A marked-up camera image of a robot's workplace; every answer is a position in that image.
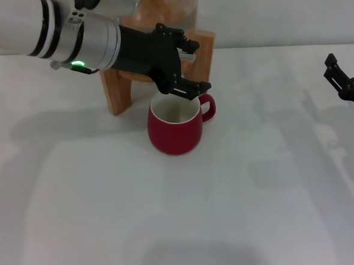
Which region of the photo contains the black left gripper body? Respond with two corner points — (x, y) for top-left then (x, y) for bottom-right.
(111, 25), (185, 95)

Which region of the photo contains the red ceramic cup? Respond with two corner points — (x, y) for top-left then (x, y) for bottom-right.
(146, 90), (218, 158)

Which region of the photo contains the wooden dispenser stand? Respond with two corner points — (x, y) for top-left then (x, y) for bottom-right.
(97, 23), (216, 122)

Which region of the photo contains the glass drink dispenser jar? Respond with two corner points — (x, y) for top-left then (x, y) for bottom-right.
(119, 0), (201, 35)

